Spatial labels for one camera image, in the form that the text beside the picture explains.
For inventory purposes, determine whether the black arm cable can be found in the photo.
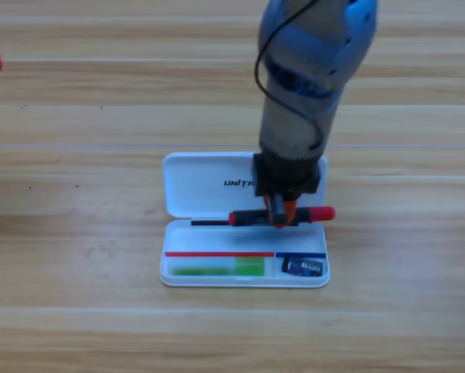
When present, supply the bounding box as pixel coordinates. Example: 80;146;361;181
253;0;325;152

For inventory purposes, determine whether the dark blue sleeved eraser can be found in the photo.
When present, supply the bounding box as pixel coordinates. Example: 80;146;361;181
281;256;325;278

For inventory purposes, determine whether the red black marker pen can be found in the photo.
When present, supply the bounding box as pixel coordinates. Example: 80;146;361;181
228;205;337;227

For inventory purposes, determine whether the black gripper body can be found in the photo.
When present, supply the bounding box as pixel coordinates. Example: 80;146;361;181
253;152;321;197

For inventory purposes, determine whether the white Unitree pencil case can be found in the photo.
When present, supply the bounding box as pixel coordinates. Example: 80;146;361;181
159;151;331;289

